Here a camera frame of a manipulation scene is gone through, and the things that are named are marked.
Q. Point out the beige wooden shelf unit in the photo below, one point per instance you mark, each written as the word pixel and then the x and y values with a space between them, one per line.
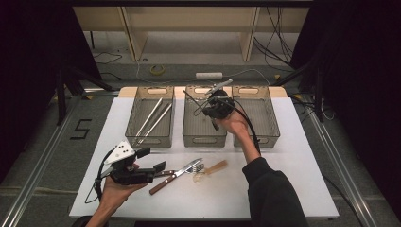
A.
pixel 189 19

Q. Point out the mesh bin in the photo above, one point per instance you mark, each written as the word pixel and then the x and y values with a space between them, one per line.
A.
pixel 192 126
pixel 135 119

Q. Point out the clear grey plastic bin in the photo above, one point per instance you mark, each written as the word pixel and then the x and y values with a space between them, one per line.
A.
pixel 265 110

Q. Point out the aluminium floor rail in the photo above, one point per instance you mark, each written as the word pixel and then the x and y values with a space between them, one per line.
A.
pixel 346 183
pixel 33 183

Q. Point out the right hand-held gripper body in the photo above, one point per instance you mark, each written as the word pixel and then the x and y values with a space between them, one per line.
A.
pixel 219 105

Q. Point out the white power strip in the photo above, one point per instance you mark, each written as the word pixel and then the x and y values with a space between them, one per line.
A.
pixel 209 75

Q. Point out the person's left hand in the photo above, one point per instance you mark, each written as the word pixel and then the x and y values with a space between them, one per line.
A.
pixel 116 192

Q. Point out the black curtain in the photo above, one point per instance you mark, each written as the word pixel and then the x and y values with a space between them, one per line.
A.
pixel 362 63
pixel 25 63

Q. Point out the yellow tape roll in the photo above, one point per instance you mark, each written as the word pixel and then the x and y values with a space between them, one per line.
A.
pixel 151 70

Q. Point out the person's right hand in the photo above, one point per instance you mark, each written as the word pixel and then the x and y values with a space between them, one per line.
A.
pixel 236 124

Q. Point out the black metal stand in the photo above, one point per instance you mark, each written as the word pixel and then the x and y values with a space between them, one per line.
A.
pixel 60 94
pixel 319 94

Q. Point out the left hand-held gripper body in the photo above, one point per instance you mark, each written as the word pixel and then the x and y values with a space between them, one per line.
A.
pixel 126 175

